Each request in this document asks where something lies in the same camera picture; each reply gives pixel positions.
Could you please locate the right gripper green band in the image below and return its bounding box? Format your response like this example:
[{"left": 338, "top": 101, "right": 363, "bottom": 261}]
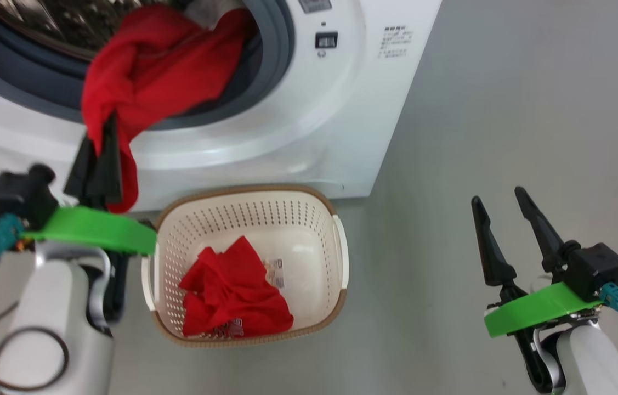
[{"left": 470, "top": 186, "right": 603, "bottom": 338}]

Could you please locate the red garment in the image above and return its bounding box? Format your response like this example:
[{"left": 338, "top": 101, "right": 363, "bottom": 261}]
[
  {"left": 81, "top": 5, "right": 255, "bottom": 214},
  {"left": 178, "top": 235, "right": 294, "bottom": 338}
]

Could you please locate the paper product label with barcode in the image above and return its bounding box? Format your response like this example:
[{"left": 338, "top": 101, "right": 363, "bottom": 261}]
[{"left": 264, "top": 258, "right": 286, "bottom": 289}]

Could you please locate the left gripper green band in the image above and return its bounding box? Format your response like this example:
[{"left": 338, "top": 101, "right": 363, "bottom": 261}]
[{"left": 20, "top": 112, "right": 157, "bottom": 256}]

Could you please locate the cream perforated basket brown rim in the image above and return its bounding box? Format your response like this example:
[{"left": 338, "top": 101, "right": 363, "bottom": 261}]
[{"left": 141, "top": 184, "right": 349, "bottom": 348}]

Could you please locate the white front-load washing machine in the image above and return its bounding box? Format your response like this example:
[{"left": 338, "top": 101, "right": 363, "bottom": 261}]
[{"left": 0, "top": 0, "right": 444, "bottom": 213}]

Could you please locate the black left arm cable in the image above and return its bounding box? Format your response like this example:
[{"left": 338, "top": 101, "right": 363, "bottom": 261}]
[{"left": 0, "top": 301, "right": 71, "bottom": 393}]

